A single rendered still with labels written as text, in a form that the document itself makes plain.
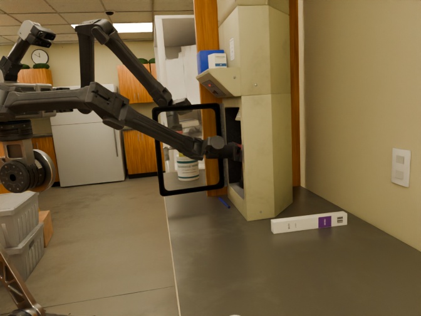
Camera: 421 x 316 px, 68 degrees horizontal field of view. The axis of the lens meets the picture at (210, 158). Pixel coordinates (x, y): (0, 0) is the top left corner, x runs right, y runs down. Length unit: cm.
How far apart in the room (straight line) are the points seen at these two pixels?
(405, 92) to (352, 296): 62
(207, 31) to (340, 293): 116
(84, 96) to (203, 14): 73
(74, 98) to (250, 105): 58
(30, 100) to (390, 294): 114
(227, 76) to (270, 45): 19
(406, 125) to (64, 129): 565
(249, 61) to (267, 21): 15
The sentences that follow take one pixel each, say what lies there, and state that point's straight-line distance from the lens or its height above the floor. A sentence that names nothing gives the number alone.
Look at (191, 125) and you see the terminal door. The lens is 141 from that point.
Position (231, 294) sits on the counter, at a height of 94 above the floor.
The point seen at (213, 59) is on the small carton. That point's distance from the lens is 122.
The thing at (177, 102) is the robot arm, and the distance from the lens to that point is 146.
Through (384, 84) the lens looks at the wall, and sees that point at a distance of 119.
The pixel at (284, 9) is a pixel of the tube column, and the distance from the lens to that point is 136.
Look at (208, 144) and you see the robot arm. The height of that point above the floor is 124.
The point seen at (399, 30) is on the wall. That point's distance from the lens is 116.
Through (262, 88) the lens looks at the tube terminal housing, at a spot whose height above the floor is 143.
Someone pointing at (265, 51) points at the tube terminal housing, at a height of 156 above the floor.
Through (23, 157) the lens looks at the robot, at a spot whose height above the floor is 122.
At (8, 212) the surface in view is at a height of 63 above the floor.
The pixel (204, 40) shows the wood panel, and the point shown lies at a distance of 152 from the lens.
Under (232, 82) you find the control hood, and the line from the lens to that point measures 114.
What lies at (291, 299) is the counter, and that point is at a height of 94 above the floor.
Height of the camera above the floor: 140
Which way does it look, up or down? 10 degrees down
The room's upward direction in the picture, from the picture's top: 4 degrees counter-clockwise
